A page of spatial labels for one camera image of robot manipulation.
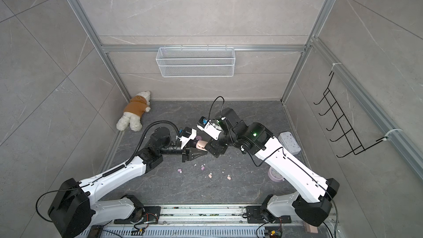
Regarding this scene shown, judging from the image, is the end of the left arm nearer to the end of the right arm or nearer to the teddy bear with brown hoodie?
the end of the right arm

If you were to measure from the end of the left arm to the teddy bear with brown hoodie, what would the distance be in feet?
1.63

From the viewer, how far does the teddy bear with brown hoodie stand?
1.04 meters

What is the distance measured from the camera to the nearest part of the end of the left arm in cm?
64

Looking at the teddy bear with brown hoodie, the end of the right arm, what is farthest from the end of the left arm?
the teddy bear with brown hoodie
